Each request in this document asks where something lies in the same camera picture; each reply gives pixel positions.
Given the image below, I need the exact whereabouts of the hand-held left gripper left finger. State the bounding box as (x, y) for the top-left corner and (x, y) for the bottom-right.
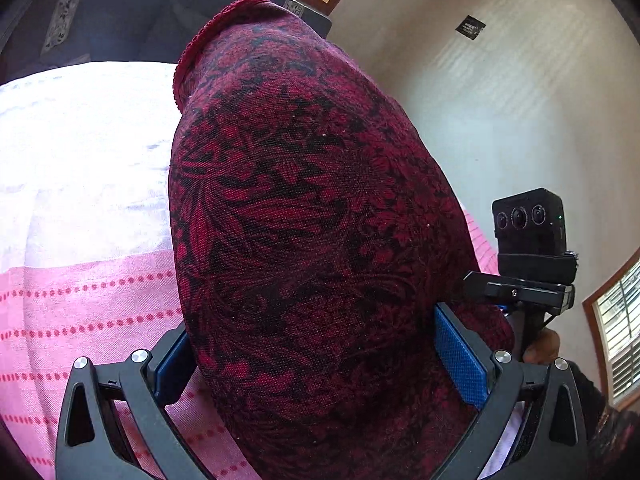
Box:
(54, 327), (217, 480)

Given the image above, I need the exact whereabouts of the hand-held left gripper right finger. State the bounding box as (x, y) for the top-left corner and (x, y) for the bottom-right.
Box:
(430, 304), (589, 480)

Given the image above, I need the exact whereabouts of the dark red patterned sweater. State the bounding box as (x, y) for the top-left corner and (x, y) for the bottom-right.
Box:
(167, 0), (516, 480)

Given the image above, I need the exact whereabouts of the person's right hand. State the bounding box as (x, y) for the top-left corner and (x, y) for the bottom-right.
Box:
(522, 328), (562, 365)

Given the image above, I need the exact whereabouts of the small window with blinds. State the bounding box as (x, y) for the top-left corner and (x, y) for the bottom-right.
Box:
(582, 260), (640, 406)

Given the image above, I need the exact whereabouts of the pink checked bed sheet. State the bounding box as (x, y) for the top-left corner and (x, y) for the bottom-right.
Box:
(0, 60), (526, 480)

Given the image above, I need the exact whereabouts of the dark upholstered headboard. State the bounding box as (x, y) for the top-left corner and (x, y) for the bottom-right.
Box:
(0, 0), (333, 81)

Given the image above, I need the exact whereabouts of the black wall sticker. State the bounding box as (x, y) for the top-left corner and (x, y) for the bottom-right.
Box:
(456, 14), (487, 40)

